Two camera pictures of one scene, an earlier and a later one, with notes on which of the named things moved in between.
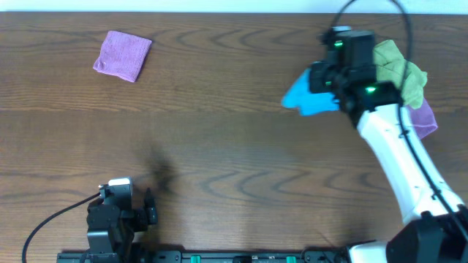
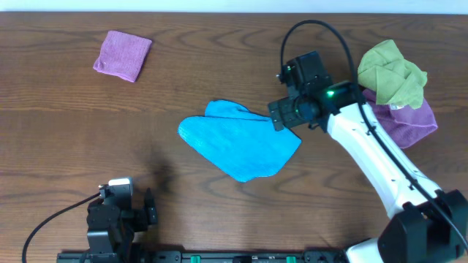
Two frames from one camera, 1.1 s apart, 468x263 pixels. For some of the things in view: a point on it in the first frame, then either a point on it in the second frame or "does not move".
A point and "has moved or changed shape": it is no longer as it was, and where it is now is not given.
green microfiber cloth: x=391 y=66 does not move
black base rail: x=204 y=256 does not move
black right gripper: x=319 y=78 to x=276 y=115
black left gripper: x=149 y=212 does not move
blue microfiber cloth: x=300 y=96 has moved or changed shape
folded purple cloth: x=123 y=55 does not move
